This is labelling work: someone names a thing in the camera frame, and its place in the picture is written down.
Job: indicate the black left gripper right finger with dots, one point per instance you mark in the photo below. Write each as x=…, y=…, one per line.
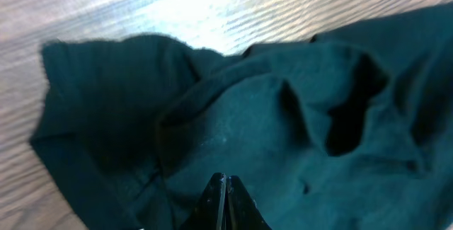
x=241, y=212

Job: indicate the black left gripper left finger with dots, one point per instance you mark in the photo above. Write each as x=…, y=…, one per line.
x=208, y=213

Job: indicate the black t-shirt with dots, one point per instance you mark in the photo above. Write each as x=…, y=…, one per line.
x=351, y=129

